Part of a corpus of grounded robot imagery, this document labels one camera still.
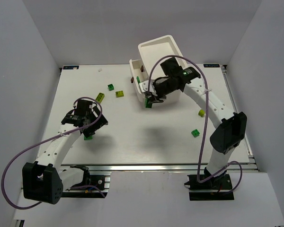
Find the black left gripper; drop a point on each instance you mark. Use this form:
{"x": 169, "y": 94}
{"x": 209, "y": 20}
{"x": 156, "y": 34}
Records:
{"x": 93, "y": 126}

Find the green 2x3 lego brick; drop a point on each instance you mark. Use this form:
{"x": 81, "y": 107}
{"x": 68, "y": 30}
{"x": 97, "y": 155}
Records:
{"x": 148, "y": 102}
{"x": 88, "y": 138}

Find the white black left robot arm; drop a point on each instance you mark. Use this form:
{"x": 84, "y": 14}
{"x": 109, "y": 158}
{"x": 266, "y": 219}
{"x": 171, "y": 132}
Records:
{"x": 42, "y": 180}

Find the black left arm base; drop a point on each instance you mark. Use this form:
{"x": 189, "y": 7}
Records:
{"x": 90, "y": 182}

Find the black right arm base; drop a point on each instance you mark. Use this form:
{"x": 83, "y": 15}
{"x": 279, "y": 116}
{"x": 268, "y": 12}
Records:
{"x": 211, "y": 190}

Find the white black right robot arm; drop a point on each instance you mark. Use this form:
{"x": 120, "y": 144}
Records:
{"x": 229, "y": 126}

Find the lime 2x4 lego brick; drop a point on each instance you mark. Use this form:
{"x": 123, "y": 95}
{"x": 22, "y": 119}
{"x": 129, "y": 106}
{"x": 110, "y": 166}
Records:
{"x": 100, "y": 97}

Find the blue right corner label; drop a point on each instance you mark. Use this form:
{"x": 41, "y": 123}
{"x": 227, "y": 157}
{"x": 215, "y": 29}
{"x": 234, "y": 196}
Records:
{"x": 208, "y": 65}

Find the blue corner label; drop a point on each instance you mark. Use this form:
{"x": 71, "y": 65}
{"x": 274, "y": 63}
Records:
{"x": 208, "y": 65}
{"x": 72, "y": 67}

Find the white drawer cabinet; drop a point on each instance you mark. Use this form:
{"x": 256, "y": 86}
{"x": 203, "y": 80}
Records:
{"x": 153, "y": 50}

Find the dark green 2x2 lego brick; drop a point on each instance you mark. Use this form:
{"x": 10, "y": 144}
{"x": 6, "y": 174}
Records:
{"x": 110, "y": 87}

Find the lime 2x2 lego brick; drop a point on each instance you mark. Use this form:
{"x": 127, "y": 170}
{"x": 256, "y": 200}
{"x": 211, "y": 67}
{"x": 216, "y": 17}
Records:
{"x": 119, "y": 94}

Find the small lime lego brick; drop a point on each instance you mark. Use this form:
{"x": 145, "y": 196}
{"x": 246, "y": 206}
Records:
{"x": 201, "y": 113}

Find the blue left corner label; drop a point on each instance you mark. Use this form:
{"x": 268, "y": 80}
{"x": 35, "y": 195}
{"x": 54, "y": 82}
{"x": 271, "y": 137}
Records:
{"x": 72, "y": 67}

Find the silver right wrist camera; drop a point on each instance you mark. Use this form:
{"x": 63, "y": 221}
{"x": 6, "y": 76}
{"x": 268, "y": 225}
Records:
{"x": 147, "y": 86}

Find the aluminium table frame rail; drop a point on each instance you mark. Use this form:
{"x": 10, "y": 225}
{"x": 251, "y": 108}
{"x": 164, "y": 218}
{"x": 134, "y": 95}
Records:
{"x": 240, "y": 119}

